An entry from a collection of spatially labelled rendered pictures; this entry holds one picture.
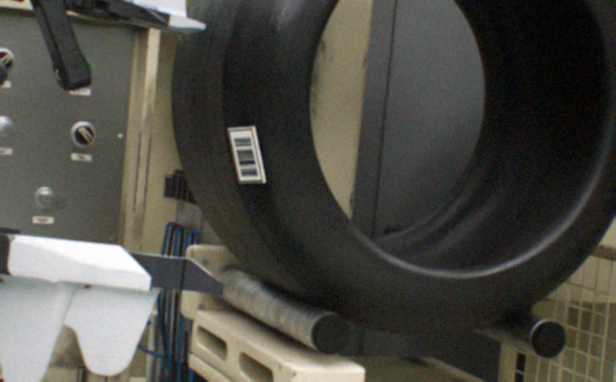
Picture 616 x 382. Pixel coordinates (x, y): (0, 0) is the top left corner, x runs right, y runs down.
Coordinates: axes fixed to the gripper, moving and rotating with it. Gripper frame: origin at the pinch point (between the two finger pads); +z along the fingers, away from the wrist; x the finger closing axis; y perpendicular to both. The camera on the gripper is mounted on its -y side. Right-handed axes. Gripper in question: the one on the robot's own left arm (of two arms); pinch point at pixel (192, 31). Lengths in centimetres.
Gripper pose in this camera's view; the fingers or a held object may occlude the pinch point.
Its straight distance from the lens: 142.1
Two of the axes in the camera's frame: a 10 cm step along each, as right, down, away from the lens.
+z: 9.0, 1.9, 3.9
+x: -3.8, -0.8, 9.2
